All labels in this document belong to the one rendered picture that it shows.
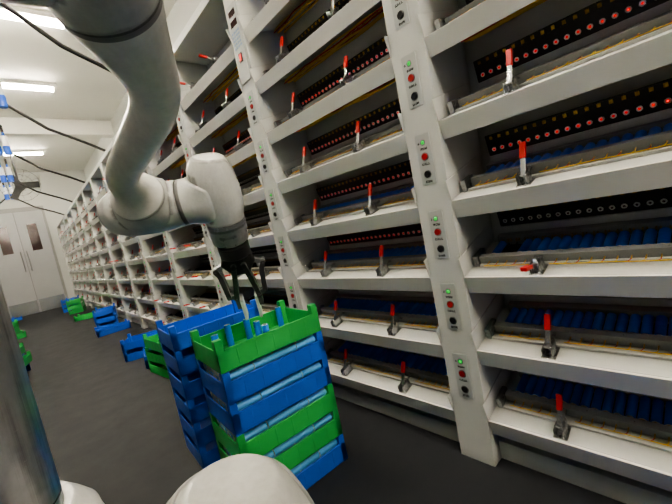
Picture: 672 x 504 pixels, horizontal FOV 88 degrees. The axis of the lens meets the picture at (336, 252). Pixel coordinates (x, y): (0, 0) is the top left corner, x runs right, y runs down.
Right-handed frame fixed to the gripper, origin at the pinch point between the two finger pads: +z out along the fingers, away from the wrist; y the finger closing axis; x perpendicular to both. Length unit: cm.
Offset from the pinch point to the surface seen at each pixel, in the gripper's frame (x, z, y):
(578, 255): -30, -16, 70
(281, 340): -8.5, 7.0, 6.1
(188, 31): 117, -71, -10
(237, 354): -13.5, 3.3, -4.4
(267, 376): -14.3, 12.4, 0.9
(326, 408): -14.6, 30.7, 14.1
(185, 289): 139, 76, -62
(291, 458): -23.8, 34.1, 2.2
